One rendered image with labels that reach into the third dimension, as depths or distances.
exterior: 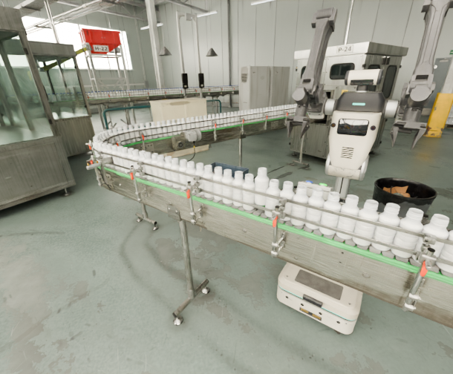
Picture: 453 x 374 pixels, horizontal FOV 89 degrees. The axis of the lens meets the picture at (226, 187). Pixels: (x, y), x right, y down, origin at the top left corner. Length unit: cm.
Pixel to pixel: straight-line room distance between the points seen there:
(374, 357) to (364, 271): 101
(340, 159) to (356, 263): 69
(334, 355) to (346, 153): 123
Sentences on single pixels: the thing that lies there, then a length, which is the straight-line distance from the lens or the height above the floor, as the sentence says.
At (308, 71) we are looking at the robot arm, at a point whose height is 157.
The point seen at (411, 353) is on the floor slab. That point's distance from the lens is 207.
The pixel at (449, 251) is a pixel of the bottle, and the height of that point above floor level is 107.
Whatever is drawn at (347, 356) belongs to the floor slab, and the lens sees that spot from 189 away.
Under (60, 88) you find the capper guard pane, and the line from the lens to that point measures 614.
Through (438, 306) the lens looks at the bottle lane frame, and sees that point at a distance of 104.
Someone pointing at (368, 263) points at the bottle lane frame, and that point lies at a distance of 97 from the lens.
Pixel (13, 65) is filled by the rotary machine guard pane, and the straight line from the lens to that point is 397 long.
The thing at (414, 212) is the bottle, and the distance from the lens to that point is 94.
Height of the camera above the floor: 155
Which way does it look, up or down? 25 degrees down
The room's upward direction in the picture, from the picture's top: 2 degrees counter-clockwise
